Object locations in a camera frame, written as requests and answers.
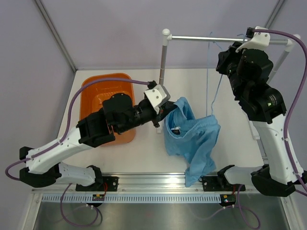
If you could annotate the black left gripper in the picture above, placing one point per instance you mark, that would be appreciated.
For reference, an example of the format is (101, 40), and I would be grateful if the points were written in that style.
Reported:
(163, 112)

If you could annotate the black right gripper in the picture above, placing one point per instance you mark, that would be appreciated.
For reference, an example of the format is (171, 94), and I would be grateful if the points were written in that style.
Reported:
(225, 57)

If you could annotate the light blue shorts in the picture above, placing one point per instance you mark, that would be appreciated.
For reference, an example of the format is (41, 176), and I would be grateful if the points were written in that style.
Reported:
(192, 139)

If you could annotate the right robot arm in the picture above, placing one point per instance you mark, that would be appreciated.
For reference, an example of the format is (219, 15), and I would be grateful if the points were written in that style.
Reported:
(277, 177)

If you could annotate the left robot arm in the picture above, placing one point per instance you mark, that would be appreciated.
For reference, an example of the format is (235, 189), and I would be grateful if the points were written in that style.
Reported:
(45, 165)

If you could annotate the orange plastic basket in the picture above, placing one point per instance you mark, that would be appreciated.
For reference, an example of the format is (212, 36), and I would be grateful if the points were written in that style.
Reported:
(93, 96)

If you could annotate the silver clothes rack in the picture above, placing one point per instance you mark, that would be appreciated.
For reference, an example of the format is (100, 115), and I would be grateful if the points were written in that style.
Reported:
(206, 39)

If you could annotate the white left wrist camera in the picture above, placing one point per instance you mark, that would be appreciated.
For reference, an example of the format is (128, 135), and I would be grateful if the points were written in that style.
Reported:
(157, 96)

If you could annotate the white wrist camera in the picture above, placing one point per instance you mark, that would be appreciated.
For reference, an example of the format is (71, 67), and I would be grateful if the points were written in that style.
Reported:
(258, 40)
(157, 96)

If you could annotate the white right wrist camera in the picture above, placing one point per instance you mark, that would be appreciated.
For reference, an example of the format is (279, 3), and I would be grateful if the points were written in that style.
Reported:
(258, 40)

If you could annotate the aluminium mounting rail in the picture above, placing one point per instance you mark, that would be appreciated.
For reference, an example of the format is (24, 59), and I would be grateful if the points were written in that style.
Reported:
(137, 183)

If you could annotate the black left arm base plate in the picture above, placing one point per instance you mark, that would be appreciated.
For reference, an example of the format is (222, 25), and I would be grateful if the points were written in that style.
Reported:
(105, 183)

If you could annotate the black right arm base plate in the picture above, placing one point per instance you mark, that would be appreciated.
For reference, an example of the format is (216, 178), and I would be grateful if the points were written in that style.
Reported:
(215, 183)

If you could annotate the white slotted cable duct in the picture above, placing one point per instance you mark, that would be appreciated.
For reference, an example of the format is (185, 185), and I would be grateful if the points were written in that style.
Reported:
(134, 198)

